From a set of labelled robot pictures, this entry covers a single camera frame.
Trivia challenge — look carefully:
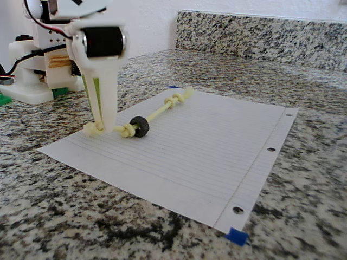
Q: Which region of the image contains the black controller board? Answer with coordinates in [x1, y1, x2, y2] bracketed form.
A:
[70, 61, 82, 78]

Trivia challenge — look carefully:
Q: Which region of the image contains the black hex nut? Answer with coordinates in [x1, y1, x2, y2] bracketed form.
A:
[129, 115, 151, 138]

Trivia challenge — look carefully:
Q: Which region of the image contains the black power cable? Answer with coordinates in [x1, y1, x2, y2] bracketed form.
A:
[0, 44, 68, 76]

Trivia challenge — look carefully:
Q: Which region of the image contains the lined paper sheet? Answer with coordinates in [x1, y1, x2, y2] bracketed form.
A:
[37, 88, 299, 234]

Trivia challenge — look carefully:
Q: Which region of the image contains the granite backsplash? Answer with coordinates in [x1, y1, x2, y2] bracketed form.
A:
[175, 10, 347, 72]

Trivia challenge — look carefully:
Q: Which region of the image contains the yellow knotted rope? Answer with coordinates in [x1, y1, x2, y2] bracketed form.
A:
[82, 86, 195, 139]

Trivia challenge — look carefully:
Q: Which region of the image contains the red servo wire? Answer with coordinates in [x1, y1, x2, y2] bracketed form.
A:
[23, 0, 74, 40]

